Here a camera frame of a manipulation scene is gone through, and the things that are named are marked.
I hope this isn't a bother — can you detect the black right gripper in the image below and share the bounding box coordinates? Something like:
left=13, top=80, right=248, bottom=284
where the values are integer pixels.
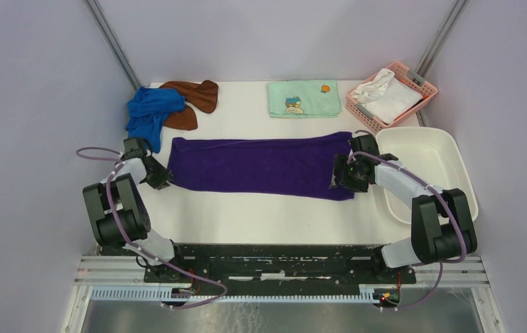
left=329, top=153, right=370, bottom=193

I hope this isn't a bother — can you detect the blue towel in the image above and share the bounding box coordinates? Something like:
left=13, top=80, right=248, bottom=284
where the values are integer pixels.
left=126, top=87, right=186, bottom=153

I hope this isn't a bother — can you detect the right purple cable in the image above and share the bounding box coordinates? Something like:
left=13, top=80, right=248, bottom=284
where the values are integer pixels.
left=347, top=129, right=469, bottom=311

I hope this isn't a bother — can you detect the white cloth in basket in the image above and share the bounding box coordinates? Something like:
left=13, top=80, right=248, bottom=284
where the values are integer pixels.
left=349, top=68, right=423, bottom=125

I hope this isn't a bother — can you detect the white slotted cable duct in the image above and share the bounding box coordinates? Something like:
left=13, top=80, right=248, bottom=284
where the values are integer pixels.
left=90, top=286, right=379, bottom=305

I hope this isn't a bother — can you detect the purple towel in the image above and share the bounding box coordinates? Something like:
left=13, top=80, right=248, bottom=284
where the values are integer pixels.
left=167, top=132, right=354, bottom=201

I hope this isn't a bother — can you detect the aluminium frame rail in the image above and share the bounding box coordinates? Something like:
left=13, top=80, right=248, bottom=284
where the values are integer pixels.
left=75, top=256, right=490, bottom=288

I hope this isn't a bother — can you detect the brown towel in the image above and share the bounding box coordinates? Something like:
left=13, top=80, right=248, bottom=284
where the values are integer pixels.
left=159, top=80, right=219, bottom=130

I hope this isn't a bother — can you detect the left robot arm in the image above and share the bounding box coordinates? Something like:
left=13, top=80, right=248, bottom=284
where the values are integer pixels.
left=76, top=137, right=188, bottom=282

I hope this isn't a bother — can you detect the white plastic tub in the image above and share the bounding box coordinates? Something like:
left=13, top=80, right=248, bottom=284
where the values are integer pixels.
left=376, top=127, right=479, bottom=221

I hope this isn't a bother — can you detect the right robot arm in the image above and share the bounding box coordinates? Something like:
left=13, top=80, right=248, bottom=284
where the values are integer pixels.
left=331, top=131, right=478, bottom=283

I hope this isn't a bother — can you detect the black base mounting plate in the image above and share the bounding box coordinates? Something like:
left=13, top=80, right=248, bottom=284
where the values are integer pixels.
left=100, top=242, right=467, bottom=298

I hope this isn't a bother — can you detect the mint green cartoon towel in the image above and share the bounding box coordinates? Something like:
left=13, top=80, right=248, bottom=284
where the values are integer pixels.
left=267, top=80, right=342, bottom=119

